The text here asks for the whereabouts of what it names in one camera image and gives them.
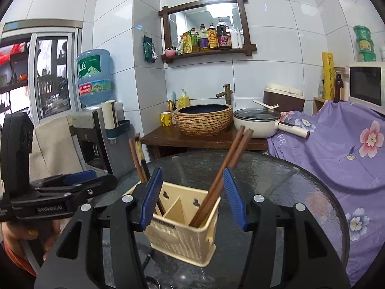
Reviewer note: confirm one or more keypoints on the woven pattern wash basin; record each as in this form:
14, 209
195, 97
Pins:
204, 123

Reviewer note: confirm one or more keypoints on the wooden framed mirror shelf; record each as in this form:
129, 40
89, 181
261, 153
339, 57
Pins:
192, 21

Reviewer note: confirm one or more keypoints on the cream plastic utensil holder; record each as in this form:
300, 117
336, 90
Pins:
180, 231

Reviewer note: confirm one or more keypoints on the green hanging packet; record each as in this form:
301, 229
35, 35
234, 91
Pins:
149, 49

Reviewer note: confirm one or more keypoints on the green noodle cup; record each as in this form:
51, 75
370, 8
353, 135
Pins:
365, 45
367, 56
363, 32

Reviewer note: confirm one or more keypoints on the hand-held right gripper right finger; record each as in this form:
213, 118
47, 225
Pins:
236, 201

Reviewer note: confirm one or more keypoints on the bronze faucet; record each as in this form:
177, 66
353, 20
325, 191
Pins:
227, 94

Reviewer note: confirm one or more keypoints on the yellow roll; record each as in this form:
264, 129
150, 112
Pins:
327, 75

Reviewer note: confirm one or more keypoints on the beige cloth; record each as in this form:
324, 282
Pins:
54, 150

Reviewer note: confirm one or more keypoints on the wooden washstand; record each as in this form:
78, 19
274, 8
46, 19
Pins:
168, 140

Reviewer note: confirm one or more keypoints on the blue water jug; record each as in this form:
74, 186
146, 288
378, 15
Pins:
93, 75

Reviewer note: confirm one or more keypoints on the small wooden shelf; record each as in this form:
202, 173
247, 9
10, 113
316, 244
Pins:
317, 105

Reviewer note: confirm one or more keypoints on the brown white rice cooker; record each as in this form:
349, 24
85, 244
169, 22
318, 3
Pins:
282, 101

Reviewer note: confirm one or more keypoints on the brown glass bottle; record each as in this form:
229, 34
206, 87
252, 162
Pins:
337, 88

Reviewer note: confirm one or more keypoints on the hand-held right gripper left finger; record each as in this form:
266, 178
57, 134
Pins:
150, 201

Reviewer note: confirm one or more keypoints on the purple floral cloth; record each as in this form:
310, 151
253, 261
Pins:
331, 156

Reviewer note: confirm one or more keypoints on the brown wooden chopstick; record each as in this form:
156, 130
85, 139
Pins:
135, 156
232, 147

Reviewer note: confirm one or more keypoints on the paper cup dispenser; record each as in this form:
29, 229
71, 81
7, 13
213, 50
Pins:
109, 114

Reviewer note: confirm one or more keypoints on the white microwave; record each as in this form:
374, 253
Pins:
364, 84

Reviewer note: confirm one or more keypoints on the all-metal spoon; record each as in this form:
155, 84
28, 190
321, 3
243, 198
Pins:
184, 277

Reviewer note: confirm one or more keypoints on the dark soy sauce bottle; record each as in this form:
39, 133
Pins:
223, 36

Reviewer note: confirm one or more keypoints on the white rice paddle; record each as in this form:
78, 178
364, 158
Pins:
264, 104

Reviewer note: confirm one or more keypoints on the yellow cup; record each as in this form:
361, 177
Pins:
165, 119

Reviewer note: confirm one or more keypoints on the person's left hand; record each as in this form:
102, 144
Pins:
30, 234

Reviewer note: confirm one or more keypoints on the small clear bottle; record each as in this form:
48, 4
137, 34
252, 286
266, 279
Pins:
321, 90

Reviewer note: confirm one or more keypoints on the black chopstick gold tip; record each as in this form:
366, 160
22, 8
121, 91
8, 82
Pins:
139, 150

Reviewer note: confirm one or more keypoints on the purple label bottle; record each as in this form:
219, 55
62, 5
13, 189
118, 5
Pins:
204, 40

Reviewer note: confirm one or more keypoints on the grey water dispenser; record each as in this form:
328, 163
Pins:
84, 120

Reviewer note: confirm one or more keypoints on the yellow label bottle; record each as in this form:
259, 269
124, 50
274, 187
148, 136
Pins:
212, 37

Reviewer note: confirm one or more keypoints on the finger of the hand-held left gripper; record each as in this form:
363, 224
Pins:
79, 177
96, 185

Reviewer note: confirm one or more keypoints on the yellow soap pump bottle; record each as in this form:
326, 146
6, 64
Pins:
183, 101

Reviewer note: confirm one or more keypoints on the yellow seasoning packet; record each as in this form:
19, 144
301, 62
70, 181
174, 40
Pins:
186, 45

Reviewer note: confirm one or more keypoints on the white pan with lid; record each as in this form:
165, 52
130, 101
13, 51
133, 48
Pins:
252, 126

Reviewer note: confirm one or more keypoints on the brown chopsticks pair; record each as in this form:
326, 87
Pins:
240, 149

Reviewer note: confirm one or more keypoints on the window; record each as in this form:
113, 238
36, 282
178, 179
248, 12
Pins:
54, 75

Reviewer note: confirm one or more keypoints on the green oil bottle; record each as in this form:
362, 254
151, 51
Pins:
194, 42

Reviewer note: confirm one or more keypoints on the white squeeze bottle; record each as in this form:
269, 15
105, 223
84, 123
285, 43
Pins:
233, 37

